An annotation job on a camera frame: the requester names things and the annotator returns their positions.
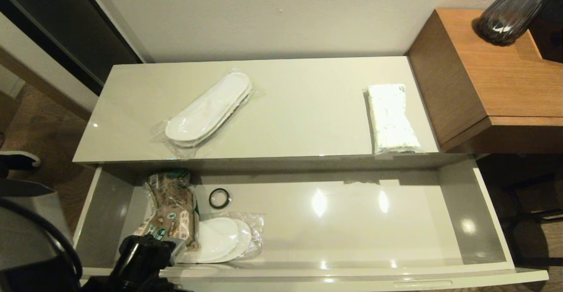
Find packaged white slippers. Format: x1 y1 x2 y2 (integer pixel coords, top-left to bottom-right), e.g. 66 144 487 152
151 69 261 159
176 213 266 265

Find blue patterned tissue pack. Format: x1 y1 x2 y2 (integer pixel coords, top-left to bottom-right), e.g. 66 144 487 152
363 83 425 155

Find white cabinet drawer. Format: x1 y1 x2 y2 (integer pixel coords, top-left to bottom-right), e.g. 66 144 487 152
73 153 550 292

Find white glossy cabinet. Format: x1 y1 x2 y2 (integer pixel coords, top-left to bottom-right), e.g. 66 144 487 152
73 56 440 164

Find black tape roll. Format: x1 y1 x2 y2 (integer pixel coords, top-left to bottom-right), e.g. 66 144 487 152
208 188 233 210

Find brown snack bag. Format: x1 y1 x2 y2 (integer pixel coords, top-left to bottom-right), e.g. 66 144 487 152
132 169 201 252

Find brown wooden side table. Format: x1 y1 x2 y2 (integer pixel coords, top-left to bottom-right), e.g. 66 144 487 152
407 8 563 154

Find dark ribbed glass vase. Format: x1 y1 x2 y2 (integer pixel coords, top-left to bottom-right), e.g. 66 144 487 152
477 0 561 46

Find dark door panel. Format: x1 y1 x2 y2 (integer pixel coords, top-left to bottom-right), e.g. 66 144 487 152
0 0 143 97

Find black white-soled shoe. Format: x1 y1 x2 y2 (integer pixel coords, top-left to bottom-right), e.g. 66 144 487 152
0 150 41 172

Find black box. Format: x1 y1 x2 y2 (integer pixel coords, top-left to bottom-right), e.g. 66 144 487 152
529 0 563 64

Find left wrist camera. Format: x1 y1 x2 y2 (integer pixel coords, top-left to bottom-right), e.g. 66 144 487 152
168 238 189 266

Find grey wood-trimmed door frame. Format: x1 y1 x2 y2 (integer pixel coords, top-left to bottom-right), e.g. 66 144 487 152
0 13 99 121

